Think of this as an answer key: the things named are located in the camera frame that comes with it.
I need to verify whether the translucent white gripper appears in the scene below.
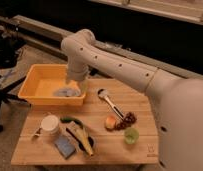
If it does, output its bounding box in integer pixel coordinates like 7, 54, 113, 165
66, 79, 87, 96

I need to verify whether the grey blue towel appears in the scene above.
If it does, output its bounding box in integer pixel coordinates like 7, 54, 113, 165
53, 87, 81, 97

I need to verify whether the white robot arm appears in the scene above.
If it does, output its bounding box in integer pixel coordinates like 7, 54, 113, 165
60, 29, 203, 171

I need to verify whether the green plastic cup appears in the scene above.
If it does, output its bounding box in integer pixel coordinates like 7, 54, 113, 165
124, 127, 139, 145

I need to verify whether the yellow plastic bin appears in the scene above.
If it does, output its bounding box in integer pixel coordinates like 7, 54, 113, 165
18, 64, 87, 106

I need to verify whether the green chili pepper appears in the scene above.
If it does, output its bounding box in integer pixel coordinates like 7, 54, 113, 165
60, 117, 83, 128

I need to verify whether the white round container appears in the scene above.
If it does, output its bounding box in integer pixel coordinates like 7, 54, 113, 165
41, 115, 59, 135

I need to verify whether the yellow banana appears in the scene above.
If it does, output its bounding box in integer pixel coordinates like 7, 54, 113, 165
81, 129, 94, 156

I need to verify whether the peach fruit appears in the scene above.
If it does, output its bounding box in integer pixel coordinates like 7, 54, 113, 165
104, 116, 116, 130

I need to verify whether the beige brush with black edge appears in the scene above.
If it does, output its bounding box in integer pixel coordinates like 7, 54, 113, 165
66, 121, 83, 142

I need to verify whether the wooden folding table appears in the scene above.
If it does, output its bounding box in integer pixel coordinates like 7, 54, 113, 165
11, 79, 158, 165

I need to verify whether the dark red grapes bunch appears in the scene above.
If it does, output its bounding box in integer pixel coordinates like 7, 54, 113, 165
115, 112, 137, 130

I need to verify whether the black round dish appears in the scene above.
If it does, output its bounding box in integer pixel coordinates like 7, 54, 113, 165
79, 137, 94, 151

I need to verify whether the blue sponge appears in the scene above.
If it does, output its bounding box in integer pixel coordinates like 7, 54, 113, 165
55, 136, 76, 159

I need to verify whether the black camera tripod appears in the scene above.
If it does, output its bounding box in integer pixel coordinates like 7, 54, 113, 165
0, 30, 25, 132

